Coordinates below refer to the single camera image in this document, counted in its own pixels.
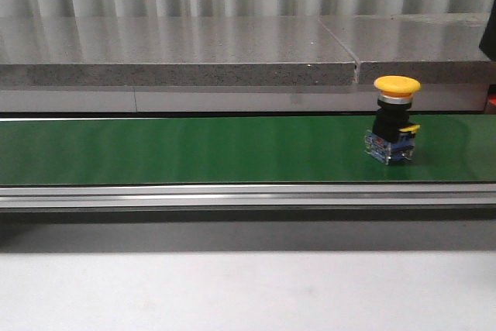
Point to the yellow mushroom push button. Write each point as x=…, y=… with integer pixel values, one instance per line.
x=392, y=137

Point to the green conveyor belt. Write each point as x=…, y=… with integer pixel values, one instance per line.
x=262, y=149

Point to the grey stone slab right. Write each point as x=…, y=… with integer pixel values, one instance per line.
x=431, y=48

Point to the grey stone slab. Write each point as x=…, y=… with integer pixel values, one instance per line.
x=431, y=48
x=171, y=51

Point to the grey stone slab left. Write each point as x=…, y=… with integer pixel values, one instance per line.
x=171, y=51

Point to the aluminium conveyor side rail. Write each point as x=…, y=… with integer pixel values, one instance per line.
x=248, y=197

